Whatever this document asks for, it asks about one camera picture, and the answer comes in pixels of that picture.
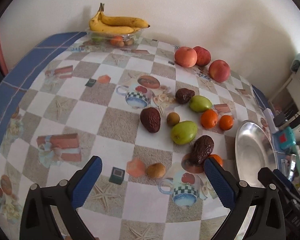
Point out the small orange mandarin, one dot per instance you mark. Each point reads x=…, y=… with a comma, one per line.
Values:
x=226, y=122

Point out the wrinkled brown date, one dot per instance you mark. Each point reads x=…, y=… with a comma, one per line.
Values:
x=201, y=150
x=151, y=119
x=183, y=95

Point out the black power adapter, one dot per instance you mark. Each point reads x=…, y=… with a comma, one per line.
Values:
x=279, y=119

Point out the white shelf unit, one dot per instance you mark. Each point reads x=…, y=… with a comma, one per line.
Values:
x=287, y=98

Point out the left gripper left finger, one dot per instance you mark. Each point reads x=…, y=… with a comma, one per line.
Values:
x=38, y=221

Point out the teal toy box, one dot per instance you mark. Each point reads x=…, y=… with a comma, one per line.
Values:
x=286, y=138

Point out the small brown kiwi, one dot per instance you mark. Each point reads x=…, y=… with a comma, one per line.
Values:
x=173, y=119

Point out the large orange mandarin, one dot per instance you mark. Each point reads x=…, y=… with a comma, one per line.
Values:
x=209, y=119

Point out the patterned checkered tablecloth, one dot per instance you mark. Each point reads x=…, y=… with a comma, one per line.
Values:
x=68, y=100

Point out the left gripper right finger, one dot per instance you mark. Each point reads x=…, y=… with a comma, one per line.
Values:
x=268, y=221

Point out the right red apple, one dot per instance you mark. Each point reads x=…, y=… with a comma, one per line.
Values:
x=219, y=70

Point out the white power strip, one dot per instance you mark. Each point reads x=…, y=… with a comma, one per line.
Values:
x=270, y=120

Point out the lower yellow banana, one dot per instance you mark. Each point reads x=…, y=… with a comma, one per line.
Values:
x=95, y=24

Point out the round metal plate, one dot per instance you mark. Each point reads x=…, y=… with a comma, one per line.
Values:
x=253, y=151

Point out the upper yellow banana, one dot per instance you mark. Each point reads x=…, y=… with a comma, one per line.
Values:
x=121, y=21

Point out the middle dark red apple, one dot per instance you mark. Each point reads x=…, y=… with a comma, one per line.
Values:
x=203, y=56

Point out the yellow banana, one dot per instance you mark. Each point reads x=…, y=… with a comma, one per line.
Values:
x=95, y=24
x=121, y=21

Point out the left pale red apple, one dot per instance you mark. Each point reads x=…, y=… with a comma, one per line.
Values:
x=185, y=57

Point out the clear plastic fruit tray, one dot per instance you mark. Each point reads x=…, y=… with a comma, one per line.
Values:
x=115, y=40

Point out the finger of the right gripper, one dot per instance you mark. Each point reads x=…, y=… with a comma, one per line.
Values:
x=267, y=177

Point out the green jujube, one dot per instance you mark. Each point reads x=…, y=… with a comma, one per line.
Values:
x=184, y=132
x=200, y=104

